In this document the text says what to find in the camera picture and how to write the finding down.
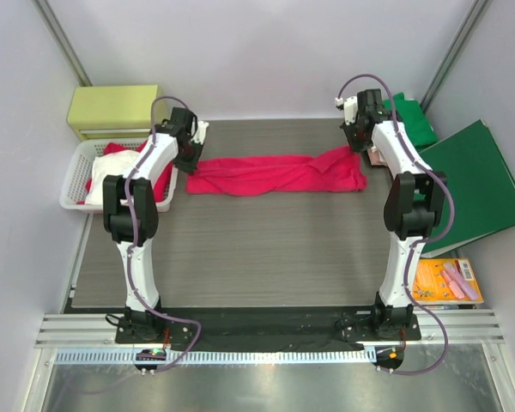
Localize pink red t-shirt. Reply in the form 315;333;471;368
186;147;367;197

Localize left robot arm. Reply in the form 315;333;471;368
102;107;208;343

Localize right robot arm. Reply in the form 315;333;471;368
336;89;446;340

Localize red t-shirt in basket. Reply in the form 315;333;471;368
78;141;173;212

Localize folded green t-shirt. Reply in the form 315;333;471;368
393;93;439;151

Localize yellow-green box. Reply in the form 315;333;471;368
67;85;168;141

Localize white plastic laundry basket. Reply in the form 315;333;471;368
59;133;180;215

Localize green binder folder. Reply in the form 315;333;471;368
421;120;515;258

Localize pink highlighter pens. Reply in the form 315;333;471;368
442;263;479;300

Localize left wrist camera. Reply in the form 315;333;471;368
191;120;209;146

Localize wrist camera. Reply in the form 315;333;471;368
191;120;209;146
335;96;359;125

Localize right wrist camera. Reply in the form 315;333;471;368
335;96;359;125

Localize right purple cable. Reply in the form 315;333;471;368
336;74;457;379

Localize purple cable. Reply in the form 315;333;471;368
336;74;457;379
124;94;203;373

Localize left corner aluminium post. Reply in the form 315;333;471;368
32;0;93;87

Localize corner aluminium post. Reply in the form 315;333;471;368
420;0;492;113
32;0;93;87

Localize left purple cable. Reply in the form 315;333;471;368
124;94;203;373

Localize right corner aluminium post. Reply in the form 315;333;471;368
420;0;492;113

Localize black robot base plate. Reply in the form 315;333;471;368
114;305;422;353

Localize aluminium frame rail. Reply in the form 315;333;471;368
34;309;505;348

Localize slotted cable duct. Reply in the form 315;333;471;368
55;347;376;366

